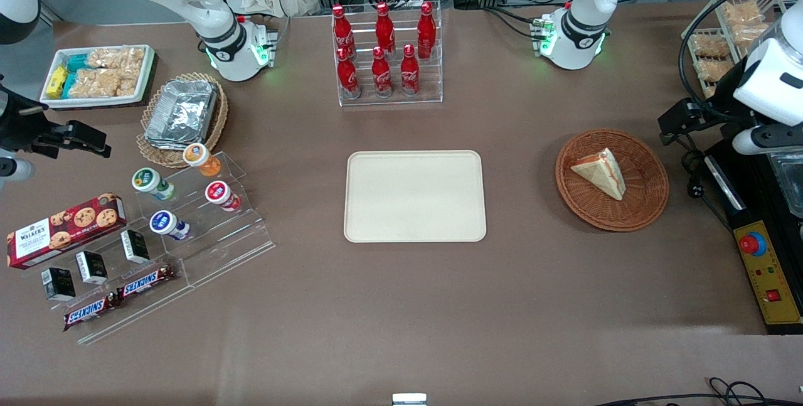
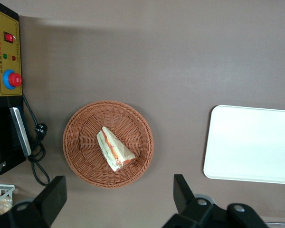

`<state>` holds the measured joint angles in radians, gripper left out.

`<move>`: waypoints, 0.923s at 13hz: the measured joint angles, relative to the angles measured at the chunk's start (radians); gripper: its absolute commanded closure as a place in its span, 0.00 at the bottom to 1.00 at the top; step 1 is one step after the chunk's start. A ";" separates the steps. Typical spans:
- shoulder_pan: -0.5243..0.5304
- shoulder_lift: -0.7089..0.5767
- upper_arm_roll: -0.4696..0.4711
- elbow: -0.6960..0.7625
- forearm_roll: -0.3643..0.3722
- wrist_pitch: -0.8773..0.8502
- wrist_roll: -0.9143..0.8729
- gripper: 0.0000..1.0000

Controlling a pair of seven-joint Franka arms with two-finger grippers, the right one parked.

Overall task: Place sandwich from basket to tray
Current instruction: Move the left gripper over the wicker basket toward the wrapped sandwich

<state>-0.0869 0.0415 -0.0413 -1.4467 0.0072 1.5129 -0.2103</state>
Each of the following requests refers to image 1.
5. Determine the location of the triangular sandwich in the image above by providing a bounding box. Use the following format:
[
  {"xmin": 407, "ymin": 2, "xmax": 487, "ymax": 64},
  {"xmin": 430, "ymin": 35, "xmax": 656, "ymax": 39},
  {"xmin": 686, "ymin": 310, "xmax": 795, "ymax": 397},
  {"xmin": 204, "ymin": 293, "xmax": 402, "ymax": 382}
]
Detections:
[{"xmin": 570, "ymin": 147, "xmax": 627, "ymax": 201}]

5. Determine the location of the brown round wicker basket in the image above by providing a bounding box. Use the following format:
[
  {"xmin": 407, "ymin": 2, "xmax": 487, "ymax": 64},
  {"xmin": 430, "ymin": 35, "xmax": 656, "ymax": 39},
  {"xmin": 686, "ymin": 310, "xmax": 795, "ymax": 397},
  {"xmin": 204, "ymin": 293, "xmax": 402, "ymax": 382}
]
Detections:
[{"xmin": 555, "ymin": 128, "xmax": 670, "ymax": 233}]

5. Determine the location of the white rectangular snack tray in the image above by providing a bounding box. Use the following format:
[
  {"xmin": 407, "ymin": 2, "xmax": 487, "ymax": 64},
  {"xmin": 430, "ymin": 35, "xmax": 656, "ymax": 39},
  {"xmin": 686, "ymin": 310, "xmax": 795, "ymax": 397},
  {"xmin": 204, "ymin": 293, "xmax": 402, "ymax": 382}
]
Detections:
[{"xmin": 40, "ymin": 45, "xmax": 157, "ymax": 110}]

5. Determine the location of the light oval wicker basket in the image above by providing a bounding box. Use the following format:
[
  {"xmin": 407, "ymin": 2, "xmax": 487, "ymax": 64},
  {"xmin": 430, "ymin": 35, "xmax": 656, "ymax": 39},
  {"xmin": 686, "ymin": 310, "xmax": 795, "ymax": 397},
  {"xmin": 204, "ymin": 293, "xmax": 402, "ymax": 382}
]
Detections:
[{"xmin": 136, "ymin": 72, "xmax": 229, "ymax": 169}]

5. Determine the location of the cream plastic serving tray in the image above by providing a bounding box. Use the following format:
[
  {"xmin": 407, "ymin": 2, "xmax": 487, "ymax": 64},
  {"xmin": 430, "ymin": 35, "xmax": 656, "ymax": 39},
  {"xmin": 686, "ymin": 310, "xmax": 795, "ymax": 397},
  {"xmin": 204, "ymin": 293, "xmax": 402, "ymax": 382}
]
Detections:
[{"xmin": 344, "ymin": 150, "xmax": 487, "ymax": 244}]

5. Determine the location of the clear rice cracker pack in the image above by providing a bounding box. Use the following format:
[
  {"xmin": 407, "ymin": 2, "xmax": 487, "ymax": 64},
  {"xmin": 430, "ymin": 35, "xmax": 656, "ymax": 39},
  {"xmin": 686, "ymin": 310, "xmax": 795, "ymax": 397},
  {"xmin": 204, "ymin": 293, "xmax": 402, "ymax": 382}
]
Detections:
[
  {"xmin": 86, "ymin": 47, "xmax": 146, "ymax": 72},
  {"xmin": 69, "ymin": 68, "xmax": 121, "ymax": 99},
  {"xmin": 117, "ymin": 67, "xmax": 143, "ymax": 97}
]

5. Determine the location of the yellow snack pack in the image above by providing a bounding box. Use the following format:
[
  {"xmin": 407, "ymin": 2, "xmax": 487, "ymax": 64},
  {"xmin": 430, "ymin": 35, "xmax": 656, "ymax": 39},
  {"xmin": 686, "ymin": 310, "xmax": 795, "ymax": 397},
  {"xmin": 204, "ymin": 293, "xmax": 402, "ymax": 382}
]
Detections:
[{"xmin": 45, "ymin": 65, "xmax": 69, "ymax": 99}]

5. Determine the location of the green lid yogurt cup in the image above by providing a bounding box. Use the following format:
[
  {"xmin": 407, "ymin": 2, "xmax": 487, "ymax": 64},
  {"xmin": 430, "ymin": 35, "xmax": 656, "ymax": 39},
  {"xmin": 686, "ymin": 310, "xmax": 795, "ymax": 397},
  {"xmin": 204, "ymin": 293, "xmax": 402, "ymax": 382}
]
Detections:
[{"xmin": 131, "ymin": 168, "xmax": 177, "ymax": 201}]

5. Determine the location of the red Walkers cookie box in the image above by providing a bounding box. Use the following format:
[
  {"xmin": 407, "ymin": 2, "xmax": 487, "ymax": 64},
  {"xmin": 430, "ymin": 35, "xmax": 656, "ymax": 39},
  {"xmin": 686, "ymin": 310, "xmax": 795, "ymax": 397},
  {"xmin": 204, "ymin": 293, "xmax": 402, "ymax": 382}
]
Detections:
[{"xmin": 6, "ymin": 192, "xmax": 128, "ymax": 270}]

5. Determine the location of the clear glass container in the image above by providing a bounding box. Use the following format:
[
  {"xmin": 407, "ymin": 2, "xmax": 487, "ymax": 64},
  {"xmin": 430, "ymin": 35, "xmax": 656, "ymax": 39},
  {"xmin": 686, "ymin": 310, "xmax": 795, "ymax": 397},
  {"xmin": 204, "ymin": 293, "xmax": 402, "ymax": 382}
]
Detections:
[{"xmin": 768, "ymin": 146, "xmax": 803, "ymax": 219}]

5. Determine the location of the black countertop appliance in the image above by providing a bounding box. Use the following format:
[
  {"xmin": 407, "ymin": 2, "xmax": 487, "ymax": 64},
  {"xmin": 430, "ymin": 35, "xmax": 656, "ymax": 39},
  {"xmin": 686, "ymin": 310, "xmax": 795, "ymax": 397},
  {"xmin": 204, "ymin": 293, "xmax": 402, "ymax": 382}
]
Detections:
[{"xmin": 702, "ymin": 133, "xmax": 803, "ymax": 336}]

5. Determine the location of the silver foil container stack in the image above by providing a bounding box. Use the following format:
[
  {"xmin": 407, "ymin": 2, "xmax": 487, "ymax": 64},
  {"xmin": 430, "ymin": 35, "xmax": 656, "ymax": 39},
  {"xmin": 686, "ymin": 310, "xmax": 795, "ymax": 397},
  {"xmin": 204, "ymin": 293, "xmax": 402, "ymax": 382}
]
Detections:
[{"xmin": 144, "ymin": 79, "xmax": 219, "ymax": 149}]

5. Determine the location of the small black box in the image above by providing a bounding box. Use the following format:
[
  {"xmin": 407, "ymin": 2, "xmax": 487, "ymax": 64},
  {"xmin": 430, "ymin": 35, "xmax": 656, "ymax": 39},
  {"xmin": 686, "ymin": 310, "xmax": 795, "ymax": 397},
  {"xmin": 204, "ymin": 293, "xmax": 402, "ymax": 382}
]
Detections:
[
  {"xmin": 75, "ymin": 250, "xmax": 109, "ymax": 286},
  {"xmin": 41, "ymin": 266, "xmax": 77, "ymax": 302},
  {"xmin": 120, "ymin": 228, "xmax": 152, "ymax": 265}
]

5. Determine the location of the orange lid yogurt cup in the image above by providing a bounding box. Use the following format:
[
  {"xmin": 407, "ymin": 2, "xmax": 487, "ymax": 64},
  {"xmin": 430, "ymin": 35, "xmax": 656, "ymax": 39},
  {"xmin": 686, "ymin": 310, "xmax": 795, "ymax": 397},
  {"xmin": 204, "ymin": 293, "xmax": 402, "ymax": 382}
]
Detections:
[{"xmin": 183, "ymin": 142, "xmax": 222, "ymax": 178}]

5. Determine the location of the blue lid yogurt cup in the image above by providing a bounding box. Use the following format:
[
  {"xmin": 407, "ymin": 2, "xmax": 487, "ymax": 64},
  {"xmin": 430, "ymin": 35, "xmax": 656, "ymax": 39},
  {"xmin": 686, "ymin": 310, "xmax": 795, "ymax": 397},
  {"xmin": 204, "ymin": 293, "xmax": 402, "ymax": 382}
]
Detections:
[{"xmin": 149, "ymin": 210, "xmax": 191, "ymax": 242}]

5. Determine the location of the red lid yogurt cup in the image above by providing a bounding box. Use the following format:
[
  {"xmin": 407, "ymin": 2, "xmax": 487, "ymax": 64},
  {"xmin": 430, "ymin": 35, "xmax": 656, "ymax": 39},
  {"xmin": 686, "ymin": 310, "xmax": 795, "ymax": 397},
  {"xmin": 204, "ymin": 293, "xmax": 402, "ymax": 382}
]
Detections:
[{"xmin": 205, "ymin": 181, "xmax": 242, "ymax": 213}]

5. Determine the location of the Snickers chocolate bar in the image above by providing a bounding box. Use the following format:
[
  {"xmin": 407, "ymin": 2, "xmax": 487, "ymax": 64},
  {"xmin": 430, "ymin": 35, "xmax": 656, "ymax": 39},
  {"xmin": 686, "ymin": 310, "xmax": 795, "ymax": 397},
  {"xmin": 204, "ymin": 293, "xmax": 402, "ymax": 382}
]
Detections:
[
  {"xmin": 62, "ymin": 292, "xmax": 122, "ymax": 332},
  {"xmin": 116, "ymin": 264, "xmax": 178, "ymax": 302}
]

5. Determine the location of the yellow emergency stop control box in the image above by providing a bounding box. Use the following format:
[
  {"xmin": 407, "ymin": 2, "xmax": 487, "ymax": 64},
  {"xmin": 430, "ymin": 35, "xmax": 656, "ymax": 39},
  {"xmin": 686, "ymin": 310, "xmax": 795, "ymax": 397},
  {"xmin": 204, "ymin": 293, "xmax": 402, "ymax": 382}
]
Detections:
[{"xmin": 733, "ymin": 220, "xmax": 803, "ymax": 326}]

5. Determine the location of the clear acrylic stepped snack stand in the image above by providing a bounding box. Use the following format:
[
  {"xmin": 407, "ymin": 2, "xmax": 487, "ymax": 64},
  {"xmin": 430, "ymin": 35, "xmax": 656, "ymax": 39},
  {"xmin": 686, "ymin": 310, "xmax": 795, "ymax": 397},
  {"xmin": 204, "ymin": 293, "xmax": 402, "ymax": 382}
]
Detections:
[{"xmin": 22, "ymin": 224, "xmax": 196, "ymax": 346}]

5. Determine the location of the clear acrylic stepped cup stand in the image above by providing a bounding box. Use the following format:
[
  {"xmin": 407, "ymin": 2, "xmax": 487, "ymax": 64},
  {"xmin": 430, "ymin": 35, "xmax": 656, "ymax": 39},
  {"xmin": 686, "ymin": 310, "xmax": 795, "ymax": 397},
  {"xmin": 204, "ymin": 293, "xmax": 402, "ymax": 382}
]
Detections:
[{"xmin": 129, "ymin": 150, "xmax": 277, "ymax": 288}]

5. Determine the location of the clear acrylic bottle rack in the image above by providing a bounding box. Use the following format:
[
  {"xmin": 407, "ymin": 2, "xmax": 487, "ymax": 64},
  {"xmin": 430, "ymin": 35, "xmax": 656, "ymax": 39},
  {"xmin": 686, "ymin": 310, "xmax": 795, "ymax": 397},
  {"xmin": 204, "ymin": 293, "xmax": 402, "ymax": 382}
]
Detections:
[{"xmin": 331, "ymin": 1, "xmax": 444, "ymax": 108}]

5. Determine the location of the red cola bottle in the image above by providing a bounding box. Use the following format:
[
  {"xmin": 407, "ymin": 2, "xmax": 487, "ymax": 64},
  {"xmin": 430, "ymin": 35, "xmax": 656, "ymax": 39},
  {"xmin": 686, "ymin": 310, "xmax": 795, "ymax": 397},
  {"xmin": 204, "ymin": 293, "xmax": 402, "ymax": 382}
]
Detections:
[
  {"xmin": 371, "ymin": 46, "xmax": 395, "ymax": 99},
  {"xmin": 400, "ymin": 44, "xmax": 421, "ymax": 97},
  {"xmin": 375, "ymin": 3, "xmax": 396, "ymax": 59},
  {"xmin": 417, "ymin": 2, "xmax": 437, "ymax": 60},
  {"xmin": 331, "ymin": 4, "xmax": 354, "ymax": 59},
  {"xmin": 336, "ymin": 47, "xmax": 362, "ymax": 100}
]

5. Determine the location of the black power cable with plug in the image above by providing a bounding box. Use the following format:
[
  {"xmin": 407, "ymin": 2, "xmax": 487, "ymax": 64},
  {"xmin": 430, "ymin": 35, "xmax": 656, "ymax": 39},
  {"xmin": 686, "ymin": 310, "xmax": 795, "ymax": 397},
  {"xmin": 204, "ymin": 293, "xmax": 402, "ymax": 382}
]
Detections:
[{"xmin": 680, "ymin": 141, "xmax": 736, "ymax": 232}]

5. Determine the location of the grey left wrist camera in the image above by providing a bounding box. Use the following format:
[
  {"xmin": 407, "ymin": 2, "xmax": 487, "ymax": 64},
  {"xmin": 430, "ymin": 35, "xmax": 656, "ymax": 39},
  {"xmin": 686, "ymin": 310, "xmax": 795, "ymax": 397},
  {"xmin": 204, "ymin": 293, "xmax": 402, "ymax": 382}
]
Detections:
[{"xmin": 731, "ymin": 122, "xmax": 803, "ymax": 157}]

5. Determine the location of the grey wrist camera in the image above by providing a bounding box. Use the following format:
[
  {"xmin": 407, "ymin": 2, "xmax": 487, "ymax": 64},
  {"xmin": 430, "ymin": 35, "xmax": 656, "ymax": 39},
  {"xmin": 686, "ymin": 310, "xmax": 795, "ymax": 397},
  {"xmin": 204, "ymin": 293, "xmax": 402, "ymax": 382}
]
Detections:
[
  {"xmin": 0, "ymin": 154, "xmax": 36, "ymax": 184},
  {"xmin": 731, "ymin": 122, "xmax": 803, "ymax": 157}
]

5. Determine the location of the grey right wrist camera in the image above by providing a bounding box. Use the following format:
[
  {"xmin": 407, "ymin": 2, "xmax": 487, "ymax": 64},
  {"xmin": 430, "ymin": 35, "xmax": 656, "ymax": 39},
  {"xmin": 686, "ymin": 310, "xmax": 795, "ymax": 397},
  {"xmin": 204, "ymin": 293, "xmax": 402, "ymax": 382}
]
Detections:
[{"xmin": 0, "ymin": 154, "xmax": 36, "ymax": 184}]

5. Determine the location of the white wire shelf rack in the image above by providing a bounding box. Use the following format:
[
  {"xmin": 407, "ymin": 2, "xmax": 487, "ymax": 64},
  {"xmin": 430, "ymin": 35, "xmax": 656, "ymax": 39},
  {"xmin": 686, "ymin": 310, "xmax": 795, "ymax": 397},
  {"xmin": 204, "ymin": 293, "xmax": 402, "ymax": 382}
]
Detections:
[{"xmin": 681, "ymin": 0, "xmax": 789, "ymax": 100}]

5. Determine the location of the black floor cable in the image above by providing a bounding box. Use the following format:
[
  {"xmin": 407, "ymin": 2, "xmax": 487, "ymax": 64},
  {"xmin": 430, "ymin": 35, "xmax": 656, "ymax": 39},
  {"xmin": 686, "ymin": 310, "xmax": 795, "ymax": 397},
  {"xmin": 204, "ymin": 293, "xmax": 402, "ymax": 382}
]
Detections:
[{"xmin": 592, "ymin": 377, "xmax": 803, "ymax": 406}]

